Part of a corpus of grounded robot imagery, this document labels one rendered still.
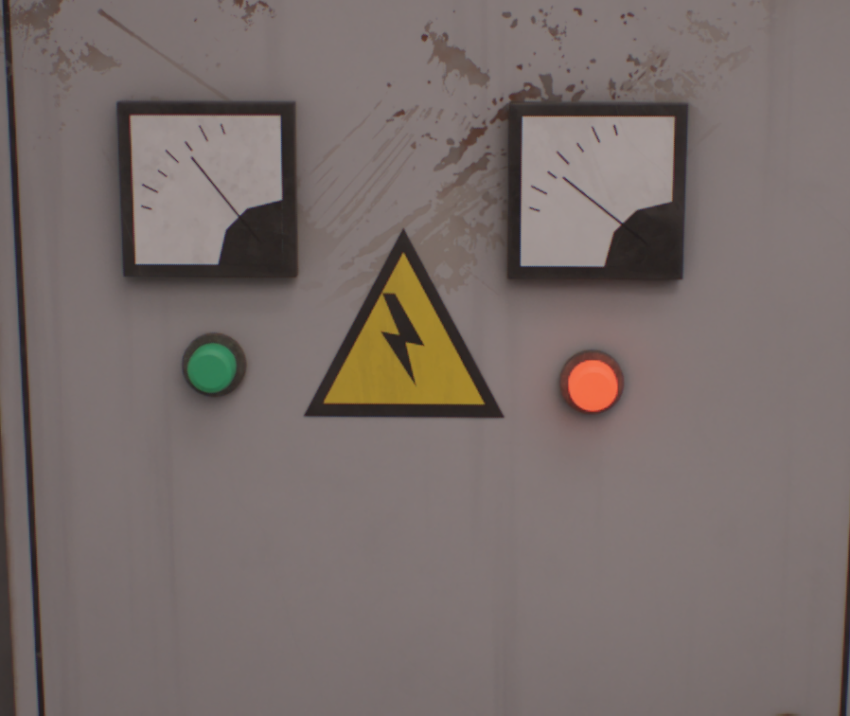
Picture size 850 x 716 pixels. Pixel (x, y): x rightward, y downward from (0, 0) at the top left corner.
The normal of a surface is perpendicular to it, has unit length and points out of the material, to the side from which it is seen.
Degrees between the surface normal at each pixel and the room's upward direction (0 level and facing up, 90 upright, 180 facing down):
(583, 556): 90
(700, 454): 90
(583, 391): 90
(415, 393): 90
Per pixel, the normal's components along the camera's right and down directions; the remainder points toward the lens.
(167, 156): -0.03, 0.21
